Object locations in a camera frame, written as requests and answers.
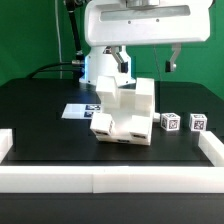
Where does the white sheet with fiducial tags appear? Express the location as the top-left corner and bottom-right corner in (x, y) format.
(62, 104), (101, 119)

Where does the white chair back part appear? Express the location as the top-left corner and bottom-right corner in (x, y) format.
(96, 76), (155, 116)

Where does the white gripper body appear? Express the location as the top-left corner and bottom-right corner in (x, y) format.
(84, 0), (211, 46)

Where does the black cable bundle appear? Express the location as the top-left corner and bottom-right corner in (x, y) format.
(24, 0), (88, 80)

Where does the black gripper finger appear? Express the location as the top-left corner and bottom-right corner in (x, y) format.
(111, 46), (128, 73)
(165, 43), (181, 73)

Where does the white chair seat part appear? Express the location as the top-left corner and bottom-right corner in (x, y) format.
(96, 111), (159, 145)

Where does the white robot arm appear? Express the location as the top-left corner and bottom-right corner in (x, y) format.
(83, 0), (214, 86)

